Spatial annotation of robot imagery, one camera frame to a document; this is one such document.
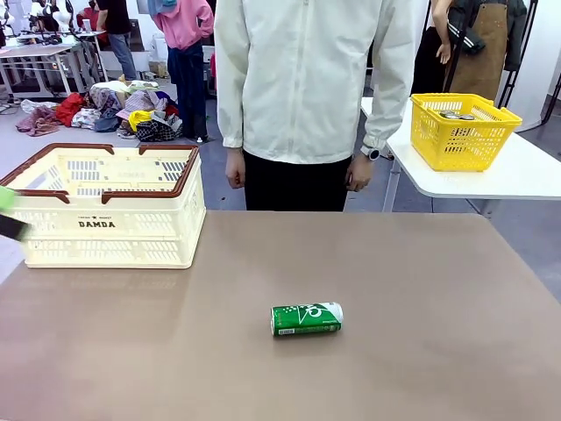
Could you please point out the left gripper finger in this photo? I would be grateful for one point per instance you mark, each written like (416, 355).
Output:
(13, 227)
(6, 197)

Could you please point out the green soda can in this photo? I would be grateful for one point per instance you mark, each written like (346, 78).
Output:
(307, 320)

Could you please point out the person's right sleeved forearm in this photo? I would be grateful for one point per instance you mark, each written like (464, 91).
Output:
(230, 114)

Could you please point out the person's left sleeved forearm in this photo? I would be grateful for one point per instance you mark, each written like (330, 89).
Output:
(385, 114)

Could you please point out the cream plastic shopping basket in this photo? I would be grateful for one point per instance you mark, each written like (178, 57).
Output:
(131, 245)

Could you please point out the yellow plastic basket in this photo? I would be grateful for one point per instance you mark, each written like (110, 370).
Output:
(460, 149)

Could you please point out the person's right hand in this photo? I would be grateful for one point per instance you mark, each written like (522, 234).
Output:
(236, 171)

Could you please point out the person's left hand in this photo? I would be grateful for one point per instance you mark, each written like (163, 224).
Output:
(360, 175)

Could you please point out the pink patterned cloth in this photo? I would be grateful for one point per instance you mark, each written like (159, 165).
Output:
(39, 120)

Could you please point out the red cloth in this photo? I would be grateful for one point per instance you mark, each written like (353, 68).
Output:
(70, 109)

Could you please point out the blue white patterned cloth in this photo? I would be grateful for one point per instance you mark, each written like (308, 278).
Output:
(87, 118)

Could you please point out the grey background table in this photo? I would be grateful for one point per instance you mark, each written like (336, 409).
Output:
(35, 52)

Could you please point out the yellow cloth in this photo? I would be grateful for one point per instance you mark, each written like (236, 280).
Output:
(140, 118)

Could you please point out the black white checked cloth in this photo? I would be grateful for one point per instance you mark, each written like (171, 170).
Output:
(158, 130)

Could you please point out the white background table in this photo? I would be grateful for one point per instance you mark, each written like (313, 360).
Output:
(93, 35)

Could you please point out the seated person in red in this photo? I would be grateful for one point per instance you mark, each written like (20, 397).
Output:
(87, 19)

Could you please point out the person in black shirt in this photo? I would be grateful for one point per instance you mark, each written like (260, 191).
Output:
(116, 26)

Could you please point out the person in pink hoodie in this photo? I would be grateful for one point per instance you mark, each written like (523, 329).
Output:
(184, 26)

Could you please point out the person in white jacket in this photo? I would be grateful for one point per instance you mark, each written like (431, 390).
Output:
(307, 79)

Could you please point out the silver wristwatch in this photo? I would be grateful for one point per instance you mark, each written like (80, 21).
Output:
(371, 153)

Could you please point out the black hanging garment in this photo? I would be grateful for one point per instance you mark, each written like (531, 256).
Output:
(427, 66)

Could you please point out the mannequin with brown apron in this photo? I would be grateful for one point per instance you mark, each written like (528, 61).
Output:
(477, 52)

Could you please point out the white side table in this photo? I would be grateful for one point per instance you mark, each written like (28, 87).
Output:
(517, 180)

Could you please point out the black stand pole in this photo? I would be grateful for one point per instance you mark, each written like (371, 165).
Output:
(552, 98)

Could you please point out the black garment rack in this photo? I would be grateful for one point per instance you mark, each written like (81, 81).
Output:
(531, 17)

